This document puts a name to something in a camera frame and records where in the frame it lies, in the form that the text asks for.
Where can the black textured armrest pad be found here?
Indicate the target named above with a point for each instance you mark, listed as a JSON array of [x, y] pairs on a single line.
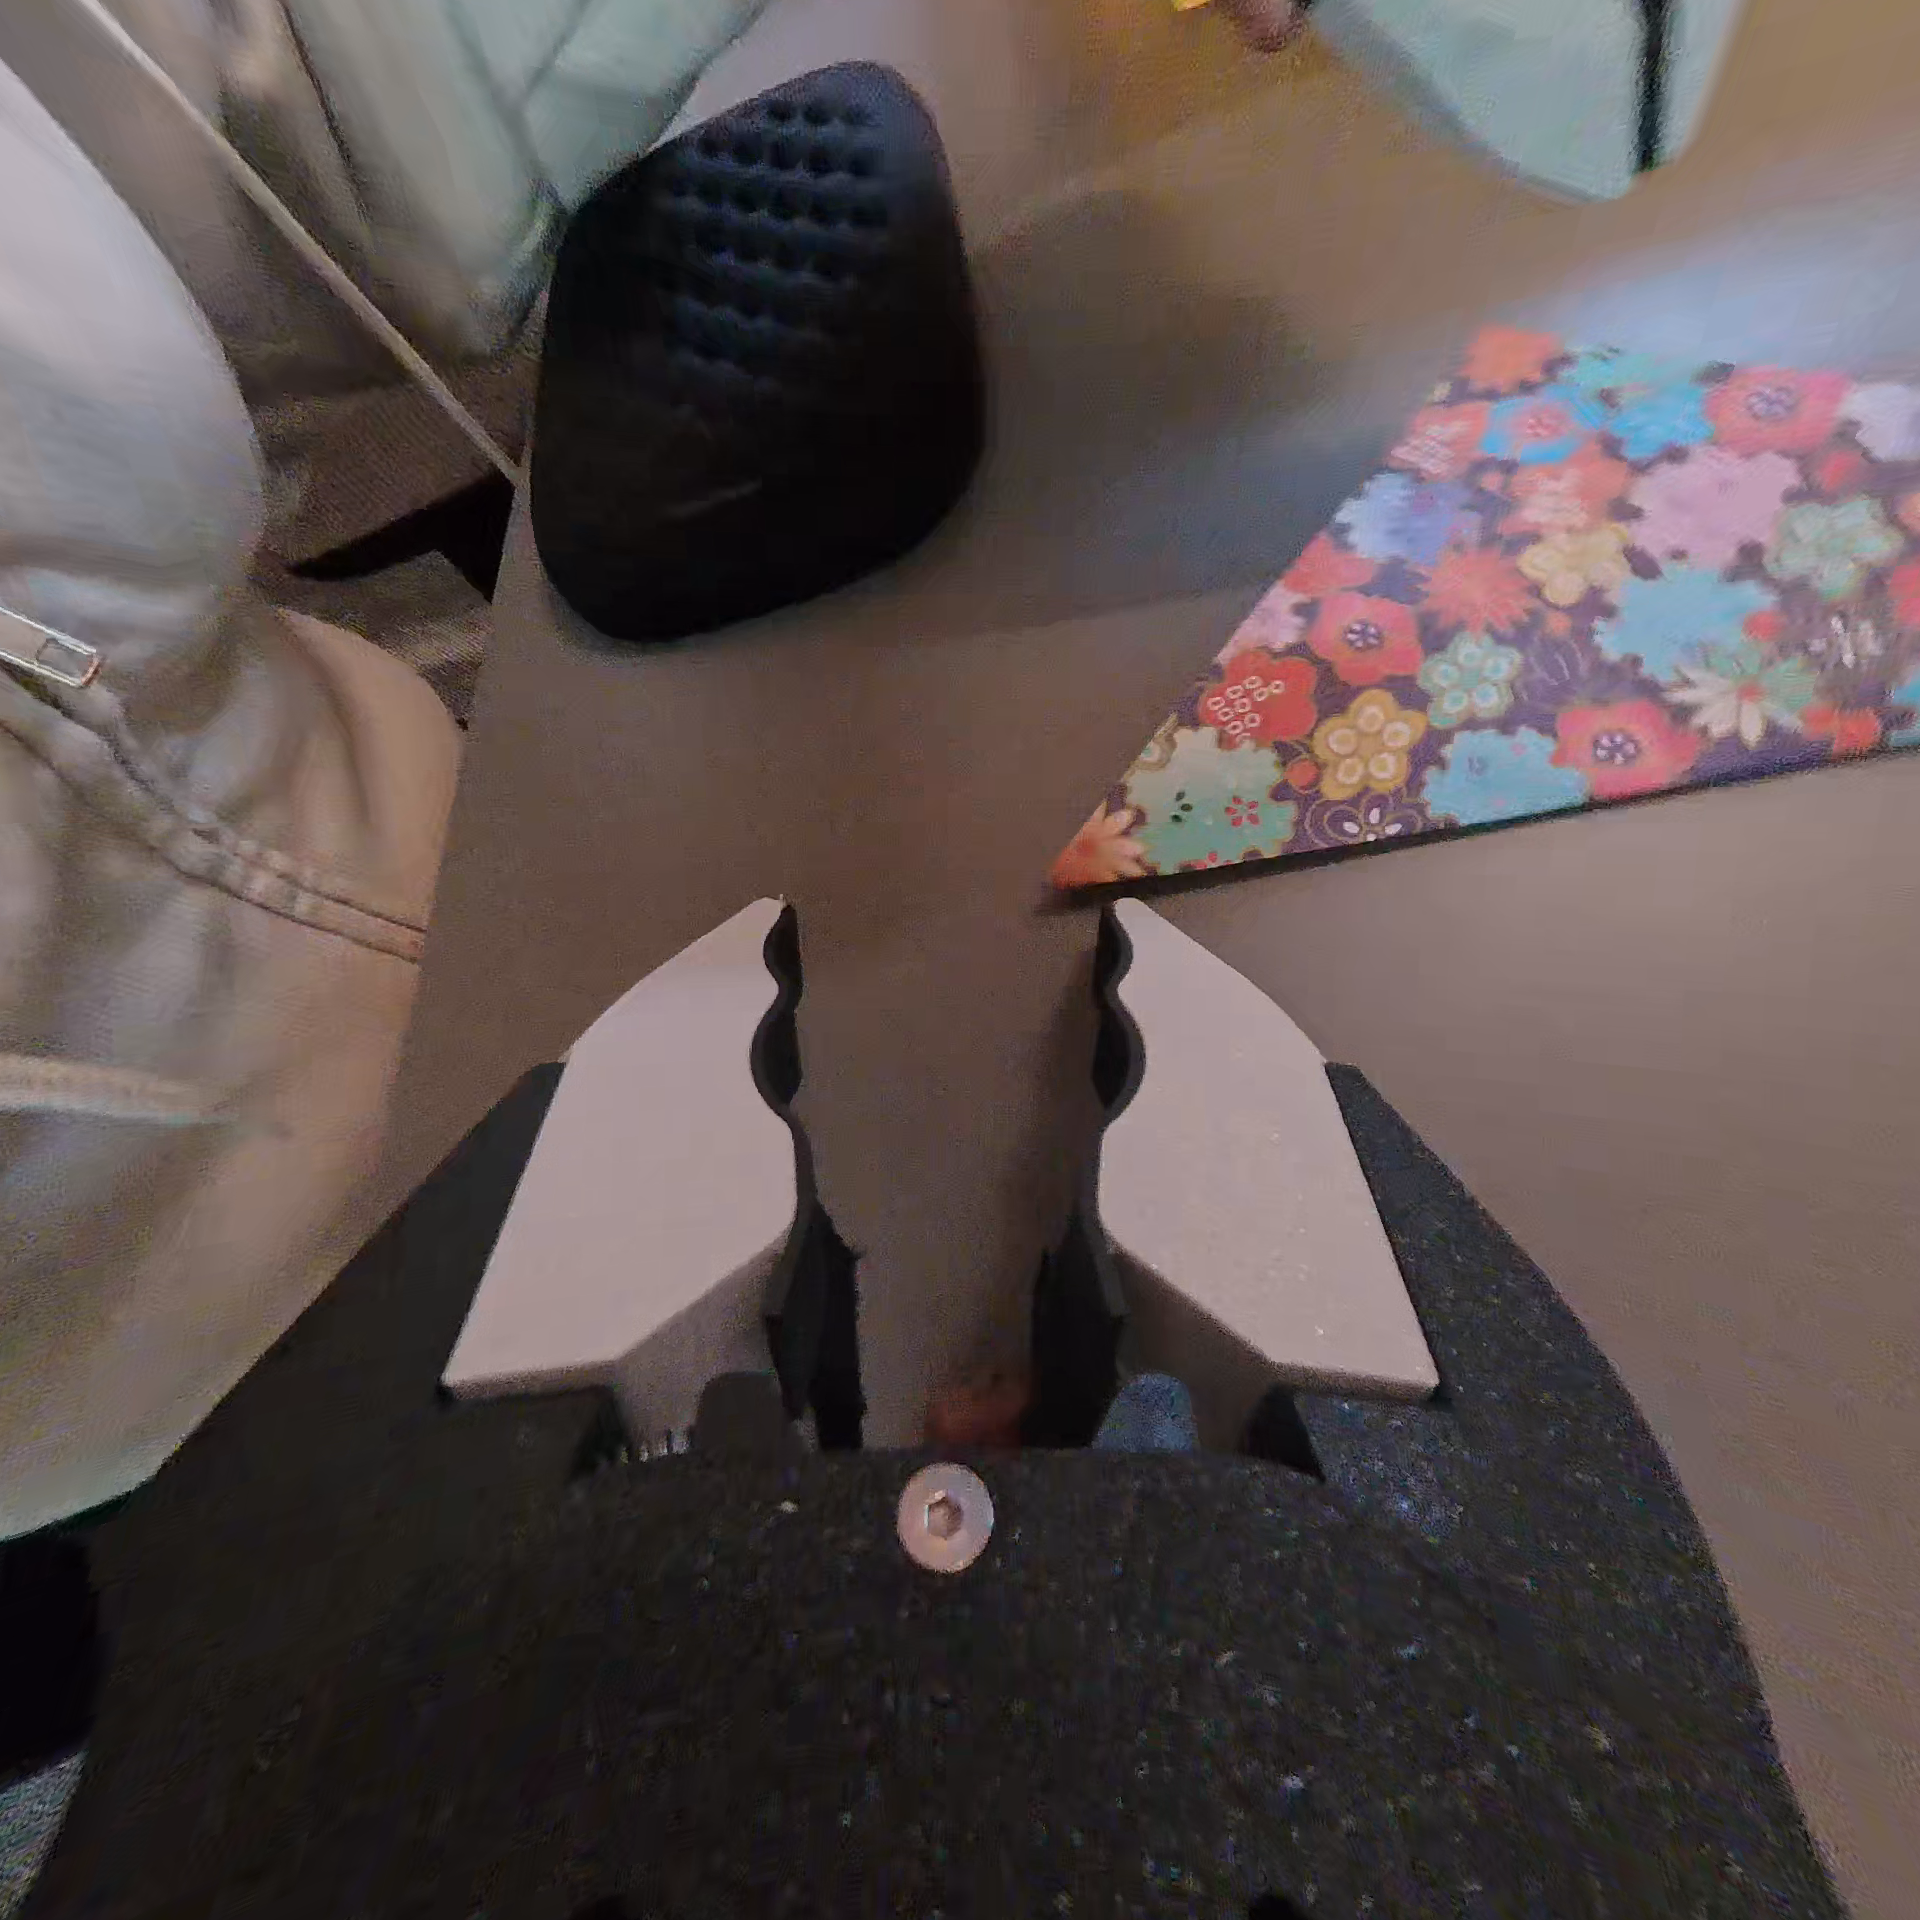
[[748, 331]]

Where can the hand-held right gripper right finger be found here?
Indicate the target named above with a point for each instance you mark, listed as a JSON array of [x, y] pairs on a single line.
[[1260, 1199]]

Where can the person's light jacket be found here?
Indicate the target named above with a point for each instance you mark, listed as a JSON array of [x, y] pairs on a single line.
[[180, 993]]

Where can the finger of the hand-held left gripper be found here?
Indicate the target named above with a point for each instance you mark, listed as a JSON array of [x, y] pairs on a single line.
[[1501, 75], [1696, 62]]

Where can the dark flower origami paper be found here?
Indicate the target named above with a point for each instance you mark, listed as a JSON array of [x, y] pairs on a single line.
[[1501, 629]]

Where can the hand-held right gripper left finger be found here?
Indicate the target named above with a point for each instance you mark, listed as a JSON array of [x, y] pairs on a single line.
[[629, 1199]]

